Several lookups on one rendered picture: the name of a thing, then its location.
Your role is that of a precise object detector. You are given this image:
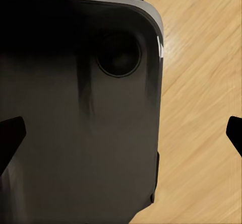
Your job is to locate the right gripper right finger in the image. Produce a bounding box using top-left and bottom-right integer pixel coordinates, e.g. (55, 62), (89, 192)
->
(226, 116), (242, 157)

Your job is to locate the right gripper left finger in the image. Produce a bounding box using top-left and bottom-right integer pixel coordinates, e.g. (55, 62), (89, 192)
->
(0, 116), (26, 176)

